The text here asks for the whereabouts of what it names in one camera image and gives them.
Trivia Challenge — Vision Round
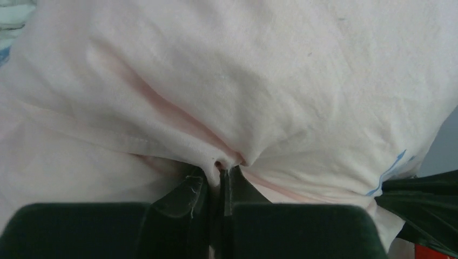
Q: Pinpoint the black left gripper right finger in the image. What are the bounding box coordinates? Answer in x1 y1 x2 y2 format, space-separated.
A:
219 167 387 258

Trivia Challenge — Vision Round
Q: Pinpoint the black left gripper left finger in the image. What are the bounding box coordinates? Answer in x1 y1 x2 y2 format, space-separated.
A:
1 169 208 258

